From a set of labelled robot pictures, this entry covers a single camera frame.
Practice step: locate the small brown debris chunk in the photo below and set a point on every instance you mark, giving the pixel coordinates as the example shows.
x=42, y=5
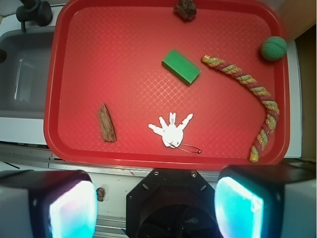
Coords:
x=100, y=194

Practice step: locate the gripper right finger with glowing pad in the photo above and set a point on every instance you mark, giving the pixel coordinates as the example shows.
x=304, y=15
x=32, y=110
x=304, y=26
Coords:
x=268, y=201

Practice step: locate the green rectangular block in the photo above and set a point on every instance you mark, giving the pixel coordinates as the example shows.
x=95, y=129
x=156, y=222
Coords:
x=181, y=67

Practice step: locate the green textured ball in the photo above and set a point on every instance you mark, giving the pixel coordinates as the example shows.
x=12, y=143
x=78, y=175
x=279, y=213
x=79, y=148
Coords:
x=274, y=48

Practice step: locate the brown bark piece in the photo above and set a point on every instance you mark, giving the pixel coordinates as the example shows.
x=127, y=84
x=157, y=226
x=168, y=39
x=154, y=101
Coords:
x=106, y=125

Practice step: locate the twisted multicolour rope toy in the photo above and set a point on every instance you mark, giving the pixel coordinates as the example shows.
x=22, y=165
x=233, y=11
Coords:
x=263, y=95

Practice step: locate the red plastic tray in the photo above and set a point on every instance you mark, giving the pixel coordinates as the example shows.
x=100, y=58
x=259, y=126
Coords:
x=110, y=51

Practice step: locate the black faucet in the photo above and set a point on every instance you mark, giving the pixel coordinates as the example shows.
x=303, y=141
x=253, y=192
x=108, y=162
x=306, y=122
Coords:
x=38, y=11

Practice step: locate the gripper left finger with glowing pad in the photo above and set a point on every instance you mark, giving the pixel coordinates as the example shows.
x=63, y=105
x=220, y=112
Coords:
x=47, y=204

